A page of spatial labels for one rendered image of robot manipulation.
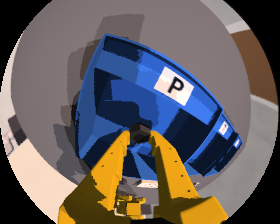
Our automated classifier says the blue bin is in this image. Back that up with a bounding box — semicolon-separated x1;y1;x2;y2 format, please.
75;33;243;181

